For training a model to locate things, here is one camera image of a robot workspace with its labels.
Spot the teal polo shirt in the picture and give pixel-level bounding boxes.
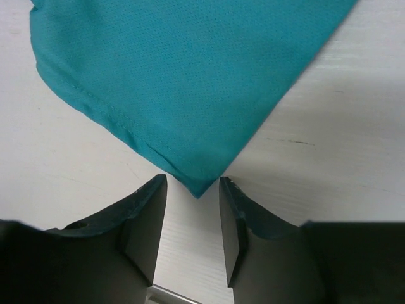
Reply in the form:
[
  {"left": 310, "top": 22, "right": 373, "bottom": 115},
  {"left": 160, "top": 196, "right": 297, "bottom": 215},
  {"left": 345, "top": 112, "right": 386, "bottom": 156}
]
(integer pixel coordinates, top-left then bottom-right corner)
[{"left": 30, "top": 1, "right": 354, "bottom": 197}]

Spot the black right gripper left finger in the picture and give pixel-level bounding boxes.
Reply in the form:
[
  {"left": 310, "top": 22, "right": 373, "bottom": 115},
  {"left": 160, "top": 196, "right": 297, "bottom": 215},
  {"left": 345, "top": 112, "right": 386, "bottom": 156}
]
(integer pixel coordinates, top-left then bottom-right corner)
[{"left": 1, "top": 174, "right": 167, "bottom": 303}]

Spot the aluminium table edge rail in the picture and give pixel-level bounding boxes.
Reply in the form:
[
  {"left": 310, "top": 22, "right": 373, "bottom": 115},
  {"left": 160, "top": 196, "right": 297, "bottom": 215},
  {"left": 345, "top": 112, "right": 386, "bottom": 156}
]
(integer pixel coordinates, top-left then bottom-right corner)
[{"left": 145, "top": 284, "right": 201, "bottom": 304}]

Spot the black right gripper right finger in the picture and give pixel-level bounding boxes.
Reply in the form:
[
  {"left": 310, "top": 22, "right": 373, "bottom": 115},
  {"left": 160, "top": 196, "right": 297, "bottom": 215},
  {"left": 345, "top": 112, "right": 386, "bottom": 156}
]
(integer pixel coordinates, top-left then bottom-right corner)
[{"left": 219, "top": 177, "right": 404, "bottom": 303}]

